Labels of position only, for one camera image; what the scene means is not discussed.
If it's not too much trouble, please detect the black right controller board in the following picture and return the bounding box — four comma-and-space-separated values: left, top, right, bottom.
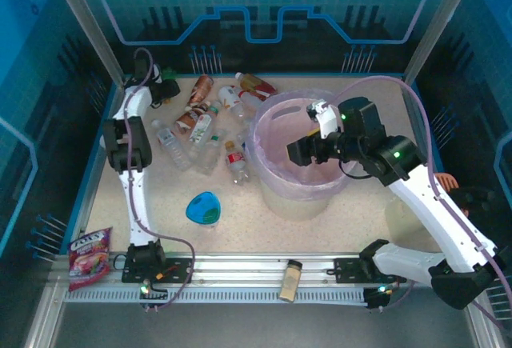
363, 283, 401, 311

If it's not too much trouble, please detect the clear bottle red label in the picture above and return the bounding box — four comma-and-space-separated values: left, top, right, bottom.
223, 139, 252, 186

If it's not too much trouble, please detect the orange black handheld tool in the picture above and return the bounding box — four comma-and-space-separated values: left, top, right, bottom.
434, 170, 499, 219

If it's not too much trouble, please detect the clear bottle red cap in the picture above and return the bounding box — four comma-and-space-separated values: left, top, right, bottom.
238, 88, 268, 114

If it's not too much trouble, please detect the clear crushed plastic bottle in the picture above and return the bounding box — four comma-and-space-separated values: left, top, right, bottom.
235, 118, 257, 157

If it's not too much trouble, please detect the tan spice jar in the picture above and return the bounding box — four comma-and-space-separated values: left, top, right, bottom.
278, 258, 304, 304

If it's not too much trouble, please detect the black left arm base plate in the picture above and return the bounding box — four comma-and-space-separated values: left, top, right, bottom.
121, 258, 196, 285

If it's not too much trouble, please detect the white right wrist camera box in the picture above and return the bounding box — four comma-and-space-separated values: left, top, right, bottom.
306, 98, 345, 141

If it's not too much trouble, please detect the bottle yellow white label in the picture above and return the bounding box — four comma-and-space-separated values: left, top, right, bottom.
218, 85, 257, 120

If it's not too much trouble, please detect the black left controller board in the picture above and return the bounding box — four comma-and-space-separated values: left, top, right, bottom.
138, 279, 169, 313

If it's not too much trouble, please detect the white round plastic bin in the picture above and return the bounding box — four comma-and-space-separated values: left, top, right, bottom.
246, 88, 359, 221

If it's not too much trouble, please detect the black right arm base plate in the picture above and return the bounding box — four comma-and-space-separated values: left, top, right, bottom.
334, 257, 408, 284

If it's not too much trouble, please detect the brown label plastic bottle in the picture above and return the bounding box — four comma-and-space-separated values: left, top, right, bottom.
174, 103, 211, 135
186, 74, 214, 108

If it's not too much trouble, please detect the amber bottle red yellow label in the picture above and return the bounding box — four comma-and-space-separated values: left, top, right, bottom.
235, 72, 278, 99

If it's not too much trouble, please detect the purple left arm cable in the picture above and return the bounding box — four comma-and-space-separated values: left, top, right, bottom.
126, 46, 197, 313

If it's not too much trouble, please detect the clear water bottle white label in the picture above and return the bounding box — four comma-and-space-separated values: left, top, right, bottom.
150, 118, 194, 172

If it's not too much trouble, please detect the white slotted cable duct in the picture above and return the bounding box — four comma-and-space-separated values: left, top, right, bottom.
63, 286, 371, 306

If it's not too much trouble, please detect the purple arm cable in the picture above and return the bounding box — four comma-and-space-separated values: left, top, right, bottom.
126, 46, 197, 313
331, 75, 512, 331

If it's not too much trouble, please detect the aluminium frame post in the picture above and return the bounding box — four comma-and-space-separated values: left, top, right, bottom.
43, 0, 128, 87
402, 0, 483, 87

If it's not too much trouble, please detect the aluminium front rail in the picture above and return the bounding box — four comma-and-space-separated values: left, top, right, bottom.
50, 251, 481, 290

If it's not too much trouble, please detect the clear bottle green cap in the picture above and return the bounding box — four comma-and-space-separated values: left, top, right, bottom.
198, 130, 230, 176

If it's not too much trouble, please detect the red juice pouch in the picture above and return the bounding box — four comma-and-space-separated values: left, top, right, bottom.
67, 226, 114, 292

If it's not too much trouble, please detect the blue plastic lid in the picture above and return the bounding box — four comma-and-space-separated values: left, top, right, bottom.
185, 190, 222, 229

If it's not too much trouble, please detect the black controller board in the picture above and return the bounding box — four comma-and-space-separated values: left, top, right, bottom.
363, 283, 401, 311
138, 279, 169, 313

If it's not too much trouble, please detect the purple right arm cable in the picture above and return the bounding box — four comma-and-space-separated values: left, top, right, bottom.
331, 75, 512, 331

